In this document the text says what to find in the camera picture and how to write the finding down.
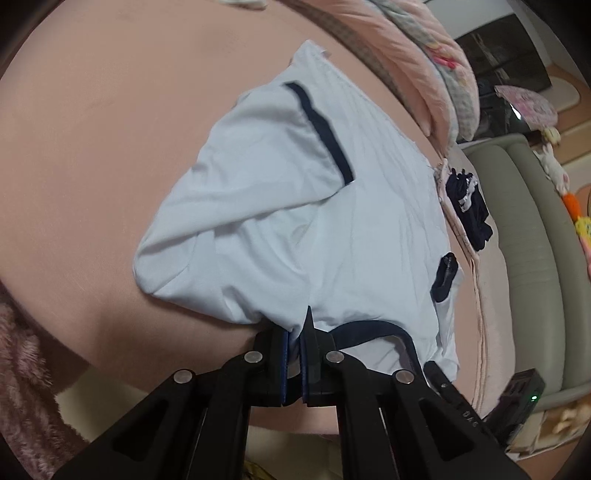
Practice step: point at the dark glass cabinet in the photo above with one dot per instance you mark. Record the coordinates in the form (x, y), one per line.
(503, 46)

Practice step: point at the yellow plush toy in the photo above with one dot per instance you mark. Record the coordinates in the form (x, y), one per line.
(584, 228)

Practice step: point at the white rabbit plush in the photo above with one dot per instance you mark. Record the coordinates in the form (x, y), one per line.
(551, 166)

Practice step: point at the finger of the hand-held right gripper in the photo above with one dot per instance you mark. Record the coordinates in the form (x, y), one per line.
(457, 399)

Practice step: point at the folded navy garment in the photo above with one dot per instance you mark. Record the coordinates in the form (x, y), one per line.
(471, 212)

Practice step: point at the crumpled light blue garment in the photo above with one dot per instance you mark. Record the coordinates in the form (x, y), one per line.
(244, 3)

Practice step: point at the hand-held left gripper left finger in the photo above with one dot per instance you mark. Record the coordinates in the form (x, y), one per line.
(277, 369)

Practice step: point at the pink round cushion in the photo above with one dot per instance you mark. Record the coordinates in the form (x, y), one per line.
(531, 104)

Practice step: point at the bed with pink sheet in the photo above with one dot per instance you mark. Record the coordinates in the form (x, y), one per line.
(92, 138)

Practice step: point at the light blue shirt navy trim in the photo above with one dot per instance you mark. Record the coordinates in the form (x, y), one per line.
(300, 207)

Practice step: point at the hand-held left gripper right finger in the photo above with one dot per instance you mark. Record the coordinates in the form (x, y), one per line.
(308, 369)

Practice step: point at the pink fluffy rug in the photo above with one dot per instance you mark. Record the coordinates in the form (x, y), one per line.
(32, 392)

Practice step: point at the orange carrot plush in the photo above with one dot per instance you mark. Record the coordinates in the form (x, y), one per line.
(571, 205)

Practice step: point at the pink folded quilt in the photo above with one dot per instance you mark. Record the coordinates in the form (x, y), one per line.
(415, 78)

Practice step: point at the small cream plush doll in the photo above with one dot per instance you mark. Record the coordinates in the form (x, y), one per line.
(551, 136)

